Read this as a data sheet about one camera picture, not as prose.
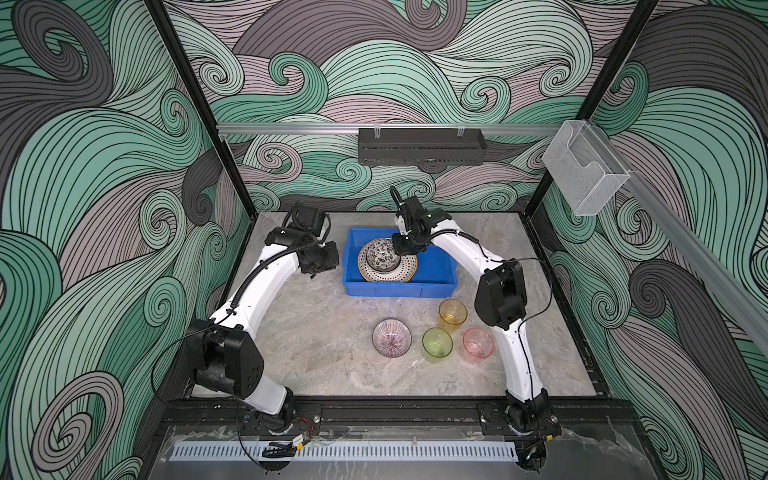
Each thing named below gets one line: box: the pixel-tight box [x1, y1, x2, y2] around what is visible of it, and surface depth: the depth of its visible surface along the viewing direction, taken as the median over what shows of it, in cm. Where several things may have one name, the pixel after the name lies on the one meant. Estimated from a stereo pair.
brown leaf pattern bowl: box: [366, 239, 401, 271], surface depth 100 cm
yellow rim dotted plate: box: [358, 238, 418, 283], surface depth 100 cm
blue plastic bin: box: [342, 228, 459, 298], surface depth 99 cm
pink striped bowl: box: [372, 318, 412, 358], surface depth 87 cm
